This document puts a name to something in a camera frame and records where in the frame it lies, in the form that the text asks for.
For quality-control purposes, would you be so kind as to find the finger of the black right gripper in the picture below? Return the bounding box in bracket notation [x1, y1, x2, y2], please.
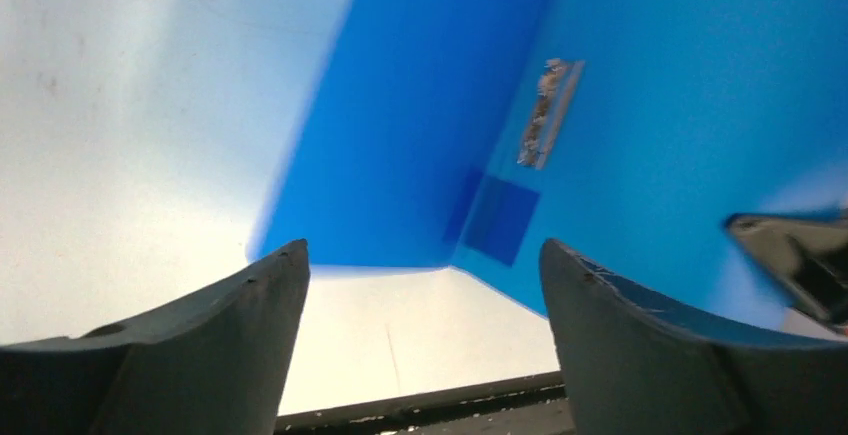
[723, 213, 847, 336]

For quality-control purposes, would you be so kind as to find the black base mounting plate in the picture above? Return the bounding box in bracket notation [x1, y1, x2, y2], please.
[275, 371, 577, 434]

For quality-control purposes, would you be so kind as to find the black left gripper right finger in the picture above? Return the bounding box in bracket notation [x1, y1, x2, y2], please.
[539, 239, 847, 434]

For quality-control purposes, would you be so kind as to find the blue plastic folder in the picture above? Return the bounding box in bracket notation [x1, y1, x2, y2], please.
[248, 0, 847, 328]

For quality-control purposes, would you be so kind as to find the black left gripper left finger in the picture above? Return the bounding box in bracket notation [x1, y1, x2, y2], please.
[1, 239, 310, 434]

